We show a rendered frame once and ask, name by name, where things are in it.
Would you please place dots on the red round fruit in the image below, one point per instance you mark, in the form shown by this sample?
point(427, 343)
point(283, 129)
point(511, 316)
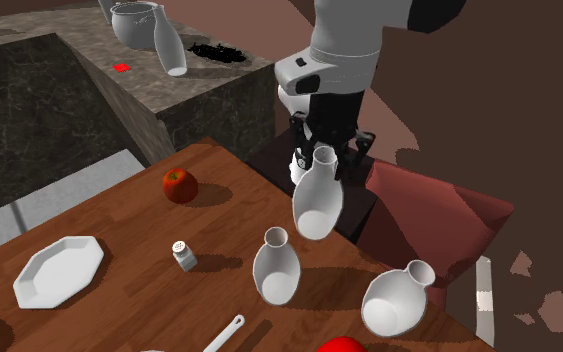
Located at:
point(342, 345)

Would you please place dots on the small red flat square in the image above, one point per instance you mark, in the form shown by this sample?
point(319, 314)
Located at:
point(122, 68)

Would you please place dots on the red apple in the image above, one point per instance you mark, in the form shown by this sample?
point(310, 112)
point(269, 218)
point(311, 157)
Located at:
point(180, 186)

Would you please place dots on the white octagonal plate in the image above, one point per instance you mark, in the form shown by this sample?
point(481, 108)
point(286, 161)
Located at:
point(59, 272)

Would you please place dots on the white slim bottle vase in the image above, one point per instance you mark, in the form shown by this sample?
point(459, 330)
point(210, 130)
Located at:
point(170, 44)

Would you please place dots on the white salt shaker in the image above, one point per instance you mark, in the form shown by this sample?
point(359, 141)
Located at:
point(184, 255)

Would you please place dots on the white round vase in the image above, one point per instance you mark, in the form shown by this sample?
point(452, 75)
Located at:
point(395, 302)

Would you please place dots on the dark marble counter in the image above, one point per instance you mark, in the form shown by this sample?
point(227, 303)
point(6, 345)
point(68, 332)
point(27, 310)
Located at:
point(42, 122)

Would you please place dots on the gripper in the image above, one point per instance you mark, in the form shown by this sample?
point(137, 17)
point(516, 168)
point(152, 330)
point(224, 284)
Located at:
point(333, 117)

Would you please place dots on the white pot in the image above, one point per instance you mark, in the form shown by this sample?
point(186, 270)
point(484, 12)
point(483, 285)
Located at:
point(132, 27)

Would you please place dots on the white spoon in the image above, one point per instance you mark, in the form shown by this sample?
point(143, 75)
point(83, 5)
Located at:
point(225, 334)

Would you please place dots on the red armchair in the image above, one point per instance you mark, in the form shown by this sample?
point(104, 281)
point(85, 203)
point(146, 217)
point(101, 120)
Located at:
point(432, 214)

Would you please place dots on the white tall vase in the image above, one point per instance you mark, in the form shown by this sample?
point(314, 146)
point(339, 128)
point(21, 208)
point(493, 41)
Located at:
point(277, 270)
point(317, 200)

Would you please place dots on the black flat ragged thing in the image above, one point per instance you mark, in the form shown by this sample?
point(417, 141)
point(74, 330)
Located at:
point(217, 52)

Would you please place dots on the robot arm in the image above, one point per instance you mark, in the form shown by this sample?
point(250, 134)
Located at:
point(344, 39)

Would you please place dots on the wooden table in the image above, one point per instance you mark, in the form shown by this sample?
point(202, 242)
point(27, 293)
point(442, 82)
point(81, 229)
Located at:
point(134, 229)

